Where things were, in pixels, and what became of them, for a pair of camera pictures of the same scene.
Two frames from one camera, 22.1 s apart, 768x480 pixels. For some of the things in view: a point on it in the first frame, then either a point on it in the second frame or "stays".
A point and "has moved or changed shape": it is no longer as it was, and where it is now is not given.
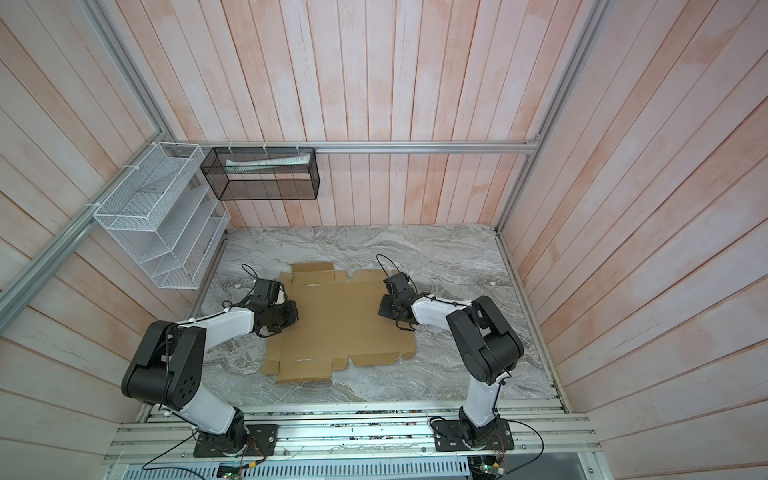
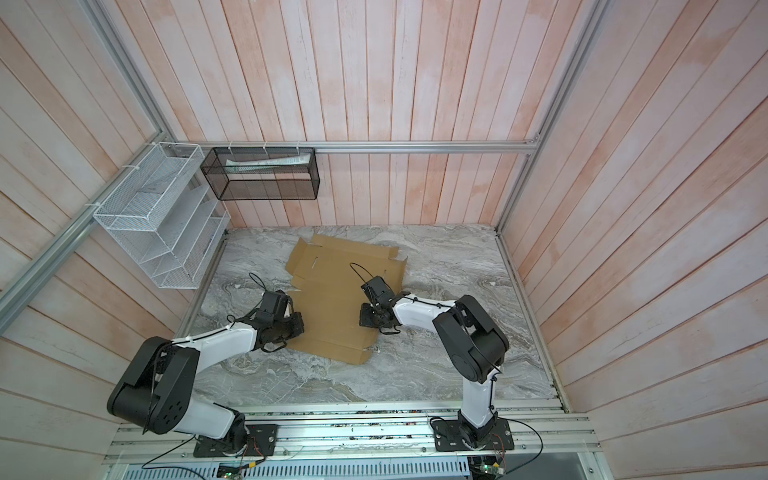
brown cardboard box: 338,319 has moved or changed shape
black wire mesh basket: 263,174 stays
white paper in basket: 234,166 stays
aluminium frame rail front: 542,433 stays
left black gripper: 293,317 to 298,327
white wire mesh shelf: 163,214 stays
